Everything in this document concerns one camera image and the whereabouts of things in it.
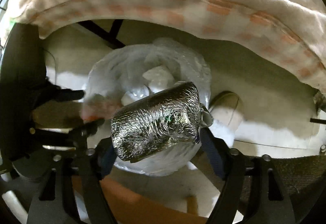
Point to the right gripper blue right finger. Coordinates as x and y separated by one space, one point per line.
268 200

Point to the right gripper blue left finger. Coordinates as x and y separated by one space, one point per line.
54 201

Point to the silver foil plastic bag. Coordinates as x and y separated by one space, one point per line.
158 122

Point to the white paper bag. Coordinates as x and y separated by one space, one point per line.
159 78

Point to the clear plastic trash bag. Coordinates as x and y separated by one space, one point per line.
117 81

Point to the grey fabric chair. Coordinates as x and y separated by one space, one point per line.
303 178

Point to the white slipper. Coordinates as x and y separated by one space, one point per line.
227 108

